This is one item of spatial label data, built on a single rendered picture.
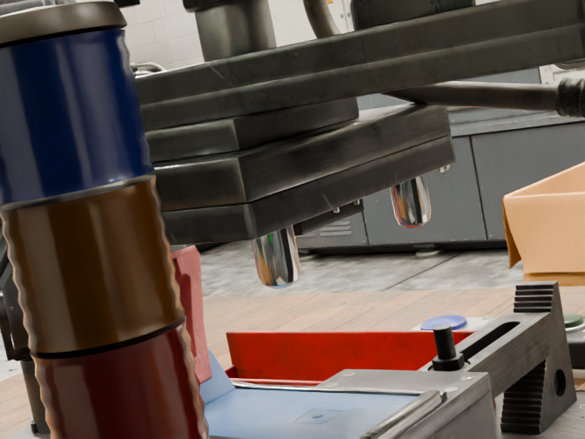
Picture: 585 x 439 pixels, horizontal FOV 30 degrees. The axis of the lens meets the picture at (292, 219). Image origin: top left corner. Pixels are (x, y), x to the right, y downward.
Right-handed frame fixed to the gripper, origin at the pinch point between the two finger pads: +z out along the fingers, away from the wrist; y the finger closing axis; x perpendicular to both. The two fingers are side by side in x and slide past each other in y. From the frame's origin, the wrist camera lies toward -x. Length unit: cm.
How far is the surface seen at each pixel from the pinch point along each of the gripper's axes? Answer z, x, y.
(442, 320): 5.3, 34.0, -6.1
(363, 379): 5.6, 6.8, 6.2
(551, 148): -36, 453, -194
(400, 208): -0.9, 5.2, 16.2
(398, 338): 4.6, 23.8, -3.2
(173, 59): -317, 677, -555
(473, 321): 6.8, 36.0, -4.9
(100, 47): -3.9, -26.0, 33.1
